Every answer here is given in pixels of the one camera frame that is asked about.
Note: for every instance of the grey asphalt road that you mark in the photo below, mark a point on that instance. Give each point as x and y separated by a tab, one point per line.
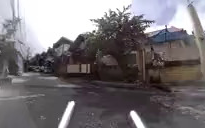
100	100

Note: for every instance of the large dark green tree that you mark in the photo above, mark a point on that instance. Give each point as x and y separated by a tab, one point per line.
120	30

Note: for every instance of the house with dark roof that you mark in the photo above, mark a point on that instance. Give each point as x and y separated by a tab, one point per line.
61	46

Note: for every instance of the robot's own part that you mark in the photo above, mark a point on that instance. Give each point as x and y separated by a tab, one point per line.
137	120
66	115

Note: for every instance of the blue roofed building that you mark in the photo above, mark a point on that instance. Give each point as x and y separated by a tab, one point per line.
170	35

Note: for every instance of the pale tall building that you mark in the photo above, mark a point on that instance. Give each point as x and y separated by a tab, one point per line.
31	40

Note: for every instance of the leaning concrete pole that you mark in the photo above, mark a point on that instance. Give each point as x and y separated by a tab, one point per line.
199	36

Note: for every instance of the yellow wall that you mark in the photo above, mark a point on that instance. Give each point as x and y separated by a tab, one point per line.
180	73

